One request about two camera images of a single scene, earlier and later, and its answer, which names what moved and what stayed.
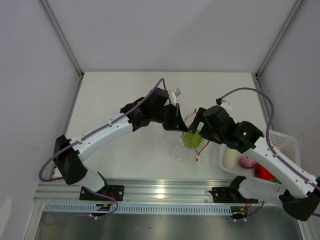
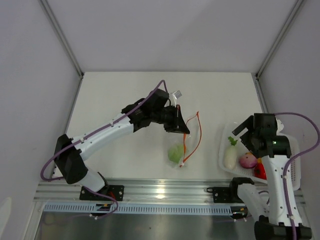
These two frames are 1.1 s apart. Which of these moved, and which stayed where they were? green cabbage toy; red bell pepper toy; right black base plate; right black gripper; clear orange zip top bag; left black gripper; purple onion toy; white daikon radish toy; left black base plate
Moved: right black gripper; clear orange zip top bag; green cabbage toy
Stayed: white daikon radish toy; left black base plate; right black base plate; left black gripper; purple onion toy; red bell pepper toy
